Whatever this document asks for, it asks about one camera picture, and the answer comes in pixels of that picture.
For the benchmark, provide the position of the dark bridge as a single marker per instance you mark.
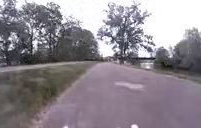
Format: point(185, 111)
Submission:
point(143, 58)

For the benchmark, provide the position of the tall lone tree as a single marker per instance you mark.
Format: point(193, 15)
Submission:
point(124, 28)

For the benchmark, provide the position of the grey asphalt path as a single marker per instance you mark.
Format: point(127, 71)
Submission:
point(128, 103)

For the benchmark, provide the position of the row of trees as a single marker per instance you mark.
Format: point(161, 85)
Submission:
point(38, 36)

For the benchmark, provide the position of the robot's own part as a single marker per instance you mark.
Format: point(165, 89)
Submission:
point(65, 126)

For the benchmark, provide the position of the grass strip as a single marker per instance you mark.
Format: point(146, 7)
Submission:
point(28, 86)

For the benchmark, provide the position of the grey side road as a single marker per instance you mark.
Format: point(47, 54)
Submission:
point(24, 66)

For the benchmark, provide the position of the clump of trees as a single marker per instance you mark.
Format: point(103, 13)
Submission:
point(191, 50)

